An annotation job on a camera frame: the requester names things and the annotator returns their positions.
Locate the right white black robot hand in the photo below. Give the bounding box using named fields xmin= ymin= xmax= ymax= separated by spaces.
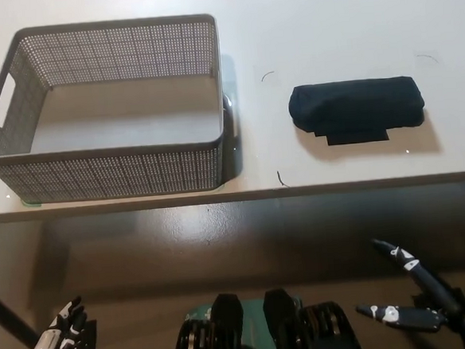
xmin=350 ymin=233 xmax=465 ymax=340

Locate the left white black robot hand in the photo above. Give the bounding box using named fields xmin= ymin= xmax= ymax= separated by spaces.
xmin=14 ymin=295 xmax=90 ymax=349

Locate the grey perforated plastic basket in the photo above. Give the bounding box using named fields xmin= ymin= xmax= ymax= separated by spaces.
xmin=0 ymin=12 xmax=230 ymax=206

